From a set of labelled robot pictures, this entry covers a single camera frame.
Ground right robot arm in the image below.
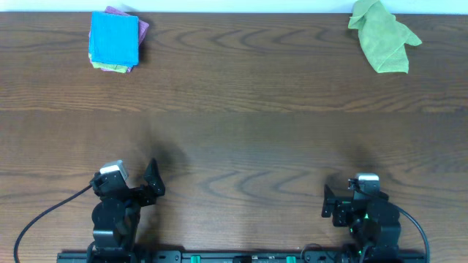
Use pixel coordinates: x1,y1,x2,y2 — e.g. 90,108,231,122
322,179,403,263

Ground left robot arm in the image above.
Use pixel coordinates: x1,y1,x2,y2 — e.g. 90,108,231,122
86,159,165,262

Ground folded light green cloth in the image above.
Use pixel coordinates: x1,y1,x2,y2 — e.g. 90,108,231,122
88,53,131,73

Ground green microfiber cloth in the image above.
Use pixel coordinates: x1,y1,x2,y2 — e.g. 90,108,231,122
348,0,422,73

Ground folded blue cloth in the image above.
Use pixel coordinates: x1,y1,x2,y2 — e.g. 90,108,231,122
89,12,139,67

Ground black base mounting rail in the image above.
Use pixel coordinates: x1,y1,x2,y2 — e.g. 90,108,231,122
56,249,429,263

